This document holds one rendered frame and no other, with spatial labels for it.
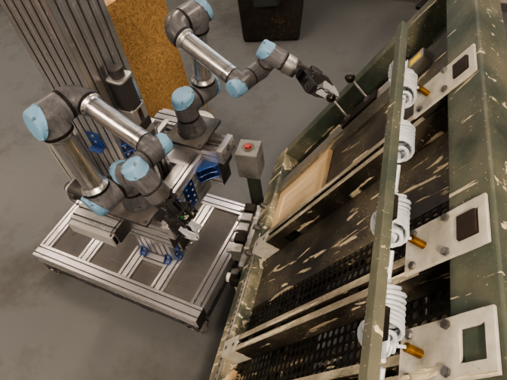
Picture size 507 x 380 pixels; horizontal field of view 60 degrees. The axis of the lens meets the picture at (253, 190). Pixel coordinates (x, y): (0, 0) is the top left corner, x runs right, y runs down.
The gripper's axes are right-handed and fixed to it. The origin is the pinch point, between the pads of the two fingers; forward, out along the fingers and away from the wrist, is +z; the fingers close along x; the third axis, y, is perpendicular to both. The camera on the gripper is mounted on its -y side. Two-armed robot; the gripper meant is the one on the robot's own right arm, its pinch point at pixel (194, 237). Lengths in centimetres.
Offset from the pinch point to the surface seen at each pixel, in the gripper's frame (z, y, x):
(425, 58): -6, 67, 68
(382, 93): 2, 50, 66
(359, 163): 4, 51, 32
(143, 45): -26, -147, 154
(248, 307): 44.7, -6.3, -1.0
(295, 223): 23.3, 18.0, 24.8
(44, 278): 46, -197, -1
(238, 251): 46, -31, 28
